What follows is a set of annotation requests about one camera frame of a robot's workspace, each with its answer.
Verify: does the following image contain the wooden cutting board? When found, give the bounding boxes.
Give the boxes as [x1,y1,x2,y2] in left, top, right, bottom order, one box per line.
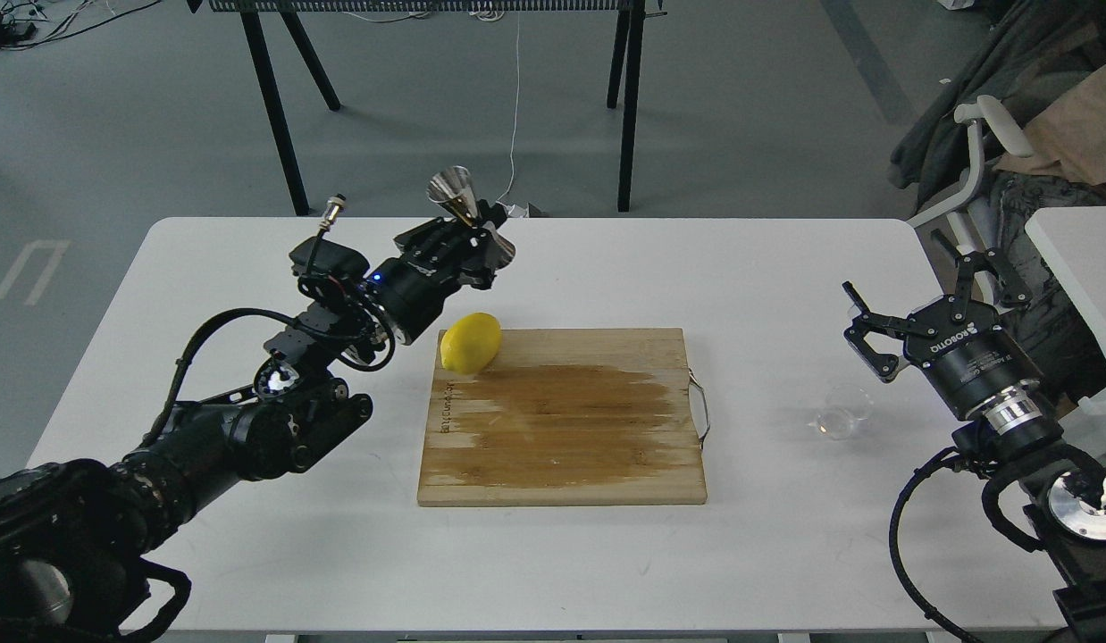
[417,326,708,507]

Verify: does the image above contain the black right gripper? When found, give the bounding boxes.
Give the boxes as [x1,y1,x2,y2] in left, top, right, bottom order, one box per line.
[842,230,1043,422]

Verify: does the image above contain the white hanging cable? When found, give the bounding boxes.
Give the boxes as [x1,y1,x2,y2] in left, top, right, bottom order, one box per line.
[495,13,532,217]

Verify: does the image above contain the floor cables bundle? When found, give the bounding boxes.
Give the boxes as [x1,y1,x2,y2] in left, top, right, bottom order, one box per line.
[0,0,165,63]

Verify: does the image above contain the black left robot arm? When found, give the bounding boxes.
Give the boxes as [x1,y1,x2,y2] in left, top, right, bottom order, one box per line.
[0,194,515,642]

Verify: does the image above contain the yellow lemon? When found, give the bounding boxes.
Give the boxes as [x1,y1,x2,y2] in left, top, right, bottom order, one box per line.
[440,311,503,375]

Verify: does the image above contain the white side table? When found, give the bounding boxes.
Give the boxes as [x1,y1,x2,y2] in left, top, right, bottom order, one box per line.
[1026,206,1106,461]

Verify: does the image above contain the small clear glass cup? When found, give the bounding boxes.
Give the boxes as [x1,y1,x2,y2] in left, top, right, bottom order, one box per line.
[813,384,873,440]

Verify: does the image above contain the white office chair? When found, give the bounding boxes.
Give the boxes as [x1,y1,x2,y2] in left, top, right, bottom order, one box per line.
[908,95,1035,255]

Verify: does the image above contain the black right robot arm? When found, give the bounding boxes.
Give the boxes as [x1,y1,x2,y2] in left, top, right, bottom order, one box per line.
[842,231,1106,642]

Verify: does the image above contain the person in tan shirt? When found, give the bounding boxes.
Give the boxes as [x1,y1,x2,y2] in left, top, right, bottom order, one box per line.
[991,63,1106,403]

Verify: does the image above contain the steel double jigger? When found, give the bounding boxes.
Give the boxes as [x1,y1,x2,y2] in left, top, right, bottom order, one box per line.
[427,164,517,270]

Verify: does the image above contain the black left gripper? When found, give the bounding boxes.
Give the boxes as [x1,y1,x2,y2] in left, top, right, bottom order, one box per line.
[368,217,499,346]

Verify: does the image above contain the black metal background table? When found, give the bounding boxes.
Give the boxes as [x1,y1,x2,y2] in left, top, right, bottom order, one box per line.
[187,1,666,216]

